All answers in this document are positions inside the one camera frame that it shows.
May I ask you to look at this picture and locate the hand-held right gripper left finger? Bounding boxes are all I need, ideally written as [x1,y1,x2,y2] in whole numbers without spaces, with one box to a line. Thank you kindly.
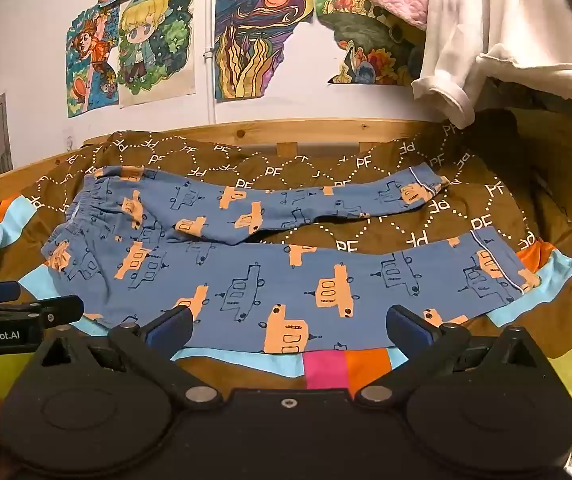
[30,305,224,409]

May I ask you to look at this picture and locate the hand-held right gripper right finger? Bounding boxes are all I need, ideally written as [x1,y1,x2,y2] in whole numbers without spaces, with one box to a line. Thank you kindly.
[353,305,550,409]

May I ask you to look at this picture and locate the blue car print pants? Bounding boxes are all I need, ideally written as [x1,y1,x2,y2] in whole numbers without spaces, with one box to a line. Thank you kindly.
[40,164,542,356]

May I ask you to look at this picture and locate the brown patterned blanket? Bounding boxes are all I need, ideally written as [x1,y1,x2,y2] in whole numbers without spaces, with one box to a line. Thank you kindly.
[0,122,572,480]

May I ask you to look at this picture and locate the white garment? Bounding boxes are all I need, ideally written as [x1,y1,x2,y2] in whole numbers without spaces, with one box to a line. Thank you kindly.
[410,0,572,131]

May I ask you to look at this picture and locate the wooden bed frame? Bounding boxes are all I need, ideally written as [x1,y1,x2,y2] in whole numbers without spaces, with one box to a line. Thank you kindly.
[0,110,572,271]

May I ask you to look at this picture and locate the orange-haired figure wall poster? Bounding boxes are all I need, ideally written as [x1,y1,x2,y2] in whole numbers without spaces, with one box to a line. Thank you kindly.
[66,4,120,119]

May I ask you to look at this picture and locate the white wall pipe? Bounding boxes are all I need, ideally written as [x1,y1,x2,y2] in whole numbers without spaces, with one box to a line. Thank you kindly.
[204,0,218,127]

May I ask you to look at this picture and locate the blond cartoon figure wall poster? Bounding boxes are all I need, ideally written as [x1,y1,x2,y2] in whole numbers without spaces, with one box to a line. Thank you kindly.
[117,0,197,109]

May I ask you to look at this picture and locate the colourful landscape wall poster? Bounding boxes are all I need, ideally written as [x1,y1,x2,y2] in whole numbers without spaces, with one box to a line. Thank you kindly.
[313,0,428,89]

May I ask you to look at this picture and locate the swirly night sky wall poster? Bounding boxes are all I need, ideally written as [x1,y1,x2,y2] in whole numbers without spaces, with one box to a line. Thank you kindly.
[214,0,316,104]

